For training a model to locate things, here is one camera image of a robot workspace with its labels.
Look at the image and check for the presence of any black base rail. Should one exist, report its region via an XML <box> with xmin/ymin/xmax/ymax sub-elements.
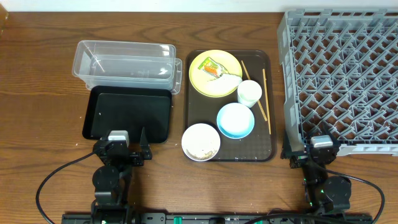
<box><xmin>61</xmin><ymin>213</ymin><xmax>373</xmax><ymax>224</ymax></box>

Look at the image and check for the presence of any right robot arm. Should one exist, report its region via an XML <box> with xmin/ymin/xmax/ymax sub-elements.
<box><xmin>280</xmin><ymin>128</ymin><xmax>351</xmax><ymax>215</ymax></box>

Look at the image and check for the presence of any light blue bowl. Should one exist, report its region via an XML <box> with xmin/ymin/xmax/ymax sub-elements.
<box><xmin>216</xmin><ymin>103</ymin><xmax>255</xmax><ymax>139</ymax></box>

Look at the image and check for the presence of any wooden chopstick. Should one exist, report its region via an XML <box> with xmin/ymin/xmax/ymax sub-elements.
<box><xmin>241</xmin><ymin>60</ymin><xmax>268</xmax><ymax>122</ymax></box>
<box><xmin>262</xmin><ymin>68</ymin><xmax>272</xmax><ymax>135</ymax></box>

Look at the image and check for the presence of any dark brown serving tray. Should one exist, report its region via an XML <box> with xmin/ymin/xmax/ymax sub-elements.
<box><xmin>184</xmin><ymin>50</ymin><xmax>277</xmax><ymax>162</ymax></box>

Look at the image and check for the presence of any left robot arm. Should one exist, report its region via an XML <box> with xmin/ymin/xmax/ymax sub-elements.
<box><xmin>88</xmin><ymin>128</ymin><xmax>152</xmax><ymax>224</ymax></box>

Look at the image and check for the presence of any white round bowl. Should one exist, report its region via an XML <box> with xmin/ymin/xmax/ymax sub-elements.
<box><xmin>181</xmin><ymin>123</ymin><xmax>221</xmax><ymax>162</ymax></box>

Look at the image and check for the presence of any left wooden chopstick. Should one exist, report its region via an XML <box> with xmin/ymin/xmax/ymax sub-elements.
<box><xmin>241</xmin><ymin>60</ymin><xmax>268</xmax><ymax>122</ymax></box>

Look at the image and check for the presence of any white paper cup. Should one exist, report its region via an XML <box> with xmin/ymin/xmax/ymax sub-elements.
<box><xmin>237</xmin><ymin>80</ymin><xmax>262</xmax><ymax>108</ymax></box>

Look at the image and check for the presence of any right wooden chopstick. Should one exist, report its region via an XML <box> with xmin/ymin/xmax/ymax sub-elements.
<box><xmin>262</xmin><ymin>68</ymin><xmax>272</xmax><ymax>135</ymax></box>

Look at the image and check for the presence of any grey plastic dishwasher rack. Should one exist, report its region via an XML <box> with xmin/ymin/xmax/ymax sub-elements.
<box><xmin>277</xmin><ymin>9</ymin><xmax>397</xmax><ymax>156</ymax></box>

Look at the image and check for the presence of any black waste tray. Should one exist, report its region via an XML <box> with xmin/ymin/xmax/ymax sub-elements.
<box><xmin>82</xmin><ymin>86</ymin><xmax>172</xmax><ymax>144</ymax></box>

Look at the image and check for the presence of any yellow round plate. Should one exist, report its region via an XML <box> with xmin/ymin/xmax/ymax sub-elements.
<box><xmin>188</xmin><ymin>50</ymin><xmax>243</xmax><ymax>98</ymax></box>

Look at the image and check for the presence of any green snack wrapper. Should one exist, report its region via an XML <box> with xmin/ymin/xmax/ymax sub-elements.
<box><xmin>198</xmin><ymin>57</ymin><xmax>229</xmax><ymax>78</ymax></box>

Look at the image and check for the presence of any clear plastic waste bin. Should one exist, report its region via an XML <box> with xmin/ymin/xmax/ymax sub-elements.
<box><xmin>72</xmin><ymin>40</ymin><xmax>183</xmax><ymax>95</ymax></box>

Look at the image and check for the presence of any left black cable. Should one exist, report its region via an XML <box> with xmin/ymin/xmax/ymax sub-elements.
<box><xmin>35</xmin><ymin>151</ymin><xmax>95</xmax><ymax>224</ymax></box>

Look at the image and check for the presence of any right black cable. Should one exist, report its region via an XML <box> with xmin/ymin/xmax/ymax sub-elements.
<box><xmin>245</xmin><ymin>167</ymin><xmax>386</xmax><ymax>224</ymax></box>

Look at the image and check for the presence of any black cable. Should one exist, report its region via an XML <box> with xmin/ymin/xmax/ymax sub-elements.
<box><xmin>35</xmin><ymin>151</ymin><xmax>95</xmax><ymax>224</ymax></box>
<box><xmin>245</xmin><ymin>167</ymin><xmax>386</xmax><ymax>224</ymax></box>

